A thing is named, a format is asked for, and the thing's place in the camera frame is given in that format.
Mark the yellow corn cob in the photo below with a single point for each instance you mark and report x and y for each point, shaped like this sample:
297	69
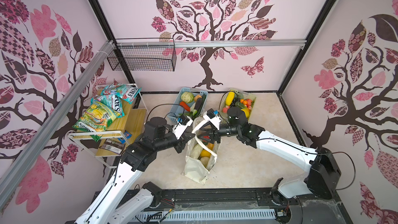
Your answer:
230	97

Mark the Fox's candy bag upper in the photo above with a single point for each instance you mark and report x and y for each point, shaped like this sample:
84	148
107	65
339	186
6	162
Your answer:
126	92

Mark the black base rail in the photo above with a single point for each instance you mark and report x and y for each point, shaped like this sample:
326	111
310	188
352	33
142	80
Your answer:
305	209

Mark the wrinkled yellow orange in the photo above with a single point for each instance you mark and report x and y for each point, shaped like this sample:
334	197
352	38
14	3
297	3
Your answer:
205	153

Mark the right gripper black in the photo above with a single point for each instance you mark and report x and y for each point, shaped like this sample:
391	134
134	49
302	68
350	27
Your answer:
213	135

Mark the white radish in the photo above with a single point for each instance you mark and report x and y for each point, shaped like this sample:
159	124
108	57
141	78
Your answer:
196	152

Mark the brown potato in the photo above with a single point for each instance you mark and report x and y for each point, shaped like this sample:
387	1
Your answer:
197	97

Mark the dark chocolate bar packet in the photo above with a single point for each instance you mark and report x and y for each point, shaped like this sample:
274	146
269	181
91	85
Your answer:
111	148

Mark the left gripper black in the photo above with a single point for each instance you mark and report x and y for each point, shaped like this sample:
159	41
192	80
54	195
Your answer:
182	141

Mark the white slotted cable duct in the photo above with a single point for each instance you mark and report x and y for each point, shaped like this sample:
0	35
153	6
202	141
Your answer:
158	217

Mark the white wooden shelf rack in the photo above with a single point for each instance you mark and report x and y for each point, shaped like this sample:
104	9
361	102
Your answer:
127	128

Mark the Fox's candy bag lower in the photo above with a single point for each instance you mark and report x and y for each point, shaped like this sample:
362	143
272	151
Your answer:
111	101

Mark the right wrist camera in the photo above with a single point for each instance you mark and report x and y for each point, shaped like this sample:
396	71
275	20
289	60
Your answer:
213	117

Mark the fox's candy bag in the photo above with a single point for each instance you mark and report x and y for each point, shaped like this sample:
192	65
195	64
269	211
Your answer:
126	92
111	101

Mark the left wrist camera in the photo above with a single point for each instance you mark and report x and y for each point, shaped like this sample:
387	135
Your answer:
182	123

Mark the cream pear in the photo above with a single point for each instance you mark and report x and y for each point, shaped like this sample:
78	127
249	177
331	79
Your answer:
204	161

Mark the cream canvas grocery tote bag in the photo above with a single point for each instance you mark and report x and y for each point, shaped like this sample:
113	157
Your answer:
199	161

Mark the yellow lemon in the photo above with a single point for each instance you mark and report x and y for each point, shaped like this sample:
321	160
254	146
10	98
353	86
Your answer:
247	112

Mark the green plastic basket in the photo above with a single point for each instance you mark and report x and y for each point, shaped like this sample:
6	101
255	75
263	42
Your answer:
236	102

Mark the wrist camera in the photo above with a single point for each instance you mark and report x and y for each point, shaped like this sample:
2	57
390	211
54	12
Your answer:
182	123
213	117

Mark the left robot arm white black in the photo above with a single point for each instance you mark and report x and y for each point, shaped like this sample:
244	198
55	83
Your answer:
157	136

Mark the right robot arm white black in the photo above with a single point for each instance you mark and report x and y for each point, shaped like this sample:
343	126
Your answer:
321	172

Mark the green yellow snack bag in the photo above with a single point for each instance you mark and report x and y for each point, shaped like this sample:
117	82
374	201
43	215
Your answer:
97	118

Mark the blue plastic basket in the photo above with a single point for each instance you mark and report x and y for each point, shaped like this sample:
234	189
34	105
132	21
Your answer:
177	110

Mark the orange carrot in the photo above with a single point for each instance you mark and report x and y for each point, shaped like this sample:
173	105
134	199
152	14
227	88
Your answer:
185	106

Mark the green cabbage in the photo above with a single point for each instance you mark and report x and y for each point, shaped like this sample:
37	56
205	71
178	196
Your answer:
187	97

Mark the black wire wall basket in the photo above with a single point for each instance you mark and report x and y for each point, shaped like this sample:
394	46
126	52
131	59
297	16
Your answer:
144	54

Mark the purple eggplant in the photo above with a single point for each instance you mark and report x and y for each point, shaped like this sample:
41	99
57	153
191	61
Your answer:
197	106

